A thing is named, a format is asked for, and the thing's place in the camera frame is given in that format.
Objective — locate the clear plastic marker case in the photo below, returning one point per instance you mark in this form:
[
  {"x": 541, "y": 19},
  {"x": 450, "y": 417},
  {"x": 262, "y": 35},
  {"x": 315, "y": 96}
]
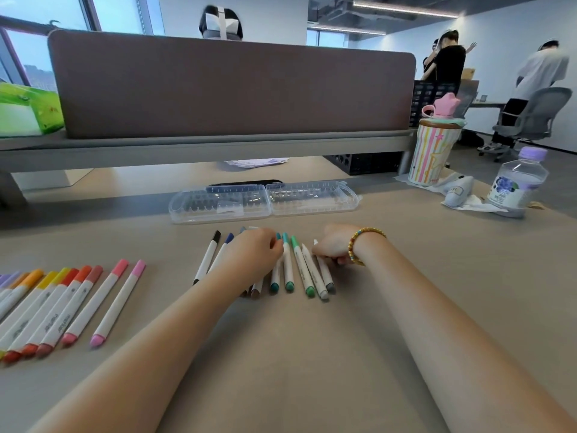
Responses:
[{"x": 216, "y": 205}]

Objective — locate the person's left hand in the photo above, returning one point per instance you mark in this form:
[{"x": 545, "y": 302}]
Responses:
[{"x": 252, "y": 259}]

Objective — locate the green tissue pack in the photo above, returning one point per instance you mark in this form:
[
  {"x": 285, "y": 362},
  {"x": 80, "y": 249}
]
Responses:
[{"x": 27, "y": 112}]

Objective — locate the group of cool-coloured white markers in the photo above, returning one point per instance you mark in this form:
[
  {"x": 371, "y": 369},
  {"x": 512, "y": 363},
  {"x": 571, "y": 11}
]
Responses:
[{"x": 288, "y": 266}]

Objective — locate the dark window frame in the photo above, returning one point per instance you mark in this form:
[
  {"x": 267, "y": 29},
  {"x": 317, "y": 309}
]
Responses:
[{"x": 27, "y": 24}]

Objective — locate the black smartphone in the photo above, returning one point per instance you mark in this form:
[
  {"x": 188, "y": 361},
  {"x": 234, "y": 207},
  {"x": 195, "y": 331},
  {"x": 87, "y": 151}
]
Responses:
[{"x": 243, "y": 182}]

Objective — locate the white tissue paper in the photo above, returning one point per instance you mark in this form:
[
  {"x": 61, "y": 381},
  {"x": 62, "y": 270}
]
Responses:
[{"x": 473, "y": 206}]

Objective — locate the person's right forearm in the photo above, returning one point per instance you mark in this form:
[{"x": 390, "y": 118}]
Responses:
[{"x": 451, "y": 347}]

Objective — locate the person's right hand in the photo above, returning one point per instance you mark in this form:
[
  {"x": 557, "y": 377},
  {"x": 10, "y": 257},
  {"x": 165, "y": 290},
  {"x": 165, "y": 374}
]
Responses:
[{"x": 336, "y": 243}]

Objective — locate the grey desk riser shelf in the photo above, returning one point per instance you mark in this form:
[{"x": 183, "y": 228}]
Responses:
[{"x": 203, "y": 151}]

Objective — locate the grey office desk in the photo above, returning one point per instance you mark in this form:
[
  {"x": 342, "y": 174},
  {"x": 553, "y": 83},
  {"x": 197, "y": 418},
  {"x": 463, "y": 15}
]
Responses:
[{"x": 489, "y": 105}]

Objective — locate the group of warm-coloured white markers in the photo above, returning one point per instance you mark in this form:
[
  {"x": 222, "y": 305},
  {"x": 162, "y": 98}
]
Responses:
[{"x": 45, "y": 311}]

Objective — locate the linear ceiling light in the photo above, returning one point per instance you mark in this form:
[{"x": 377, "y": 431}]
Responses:
[
  {"x": 405, "y": 8},
  {"x": 347, "y": 30}
]

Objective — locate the papers with orange sheet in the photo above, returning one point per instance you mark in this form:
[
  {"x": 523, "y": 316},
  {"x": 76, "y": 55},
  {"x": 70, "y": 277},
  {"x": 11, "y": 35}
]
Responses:
[{"x": 257, "y": 163}]

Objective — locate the striped tumbler pink lid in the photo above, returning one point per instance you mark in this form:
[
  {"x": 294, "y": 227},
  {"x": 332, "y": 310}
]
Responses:
[{"x": 432, "y": 153}]

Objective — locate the white plush toy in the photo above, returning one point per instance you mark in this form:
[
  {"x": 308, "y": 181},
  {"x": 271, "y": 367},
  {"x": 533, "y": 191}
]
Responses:
[{"x": 459, "y": 191}]

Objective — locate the brown fabric desk divider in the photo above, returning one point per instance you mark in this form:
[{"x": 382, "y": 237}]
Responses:
[{"x": 234, "y": 85}]

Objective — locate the clear bottle purple cap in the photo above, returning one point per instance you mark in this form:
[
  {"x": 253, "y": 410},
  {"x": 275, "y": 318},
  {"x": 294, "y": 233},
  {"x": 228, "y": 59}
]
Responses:
[{"x": 516, "y": 184}]

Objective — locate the grey office chair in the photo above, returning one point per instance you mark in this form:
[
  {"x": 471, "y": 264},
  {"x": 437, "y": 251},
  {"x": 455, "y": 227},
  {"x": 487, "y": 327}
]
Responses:
[{"x": 541, "y": 112}]

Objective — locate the black plastic file rack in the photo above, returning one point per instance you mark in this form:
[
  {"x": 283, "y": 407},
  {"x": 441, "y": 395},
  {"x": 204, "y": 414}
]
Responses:
[{"x": 423, "y": 94}]

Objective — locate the person's left forearm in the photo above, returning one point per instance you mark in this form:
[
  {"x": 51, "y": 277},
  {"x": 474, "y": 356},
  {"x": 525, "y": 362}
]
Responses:
[{"x": 135, "y": 356}]

